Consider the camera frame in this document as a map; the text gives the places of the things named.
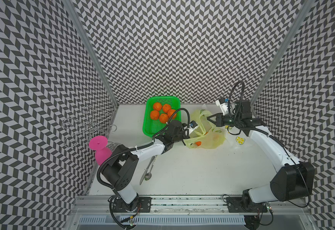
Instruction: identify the yellow-green plastic bag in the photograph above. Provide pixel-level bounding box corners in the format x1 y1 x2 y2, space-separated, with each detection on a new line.
184 109 226 149

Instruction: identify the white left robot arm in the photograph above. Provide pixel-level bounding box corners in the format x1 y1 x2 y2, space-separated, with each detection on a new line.
96 120 190 211

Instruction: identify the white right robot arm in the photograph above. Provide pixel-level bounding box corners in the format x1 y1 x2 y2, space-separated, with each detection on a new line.
207 98 315 207

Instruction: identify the white printed plastic bag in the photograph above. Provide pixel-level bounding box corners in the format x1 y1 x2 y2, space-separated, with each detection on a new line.
199 104 254 150

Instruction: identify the green plastic basket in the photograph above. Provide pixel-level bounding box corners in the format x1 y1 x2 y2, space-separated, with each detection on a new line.
142 96 181 137

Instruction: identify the metal spoon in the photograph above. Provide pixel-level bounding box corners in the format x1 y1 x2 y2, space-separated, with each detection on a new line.
145 156 157 181

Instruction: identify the metal knife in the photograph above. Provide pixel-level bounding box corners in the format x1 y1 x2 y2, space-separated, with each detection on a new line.
139 156 155 185

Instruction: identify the pink plastic cup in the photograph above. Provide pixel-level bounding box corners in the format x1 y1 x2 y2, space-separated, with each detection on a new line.
89 136 112 166

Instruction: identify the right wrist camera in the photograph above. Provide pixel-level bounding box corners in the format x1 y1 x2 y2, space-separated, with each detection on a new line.
215 97 231 115

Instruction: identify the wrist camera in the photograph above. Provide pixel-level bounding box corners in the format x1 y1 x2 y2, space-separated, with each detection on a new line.
215 97 231 115
188 121 199 135

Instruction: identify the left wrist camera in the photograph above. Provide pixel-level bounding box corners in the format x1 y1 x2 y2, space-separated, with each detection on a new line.
188 121 199 135

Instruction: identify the metal wire rack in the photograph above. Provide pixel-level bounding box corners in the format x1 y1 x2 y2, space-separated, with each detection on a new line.
62 106 117 148

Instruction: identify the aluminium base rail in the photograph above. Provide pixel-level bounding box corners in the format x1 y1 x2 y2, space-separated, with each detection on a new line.
64 195 318 230

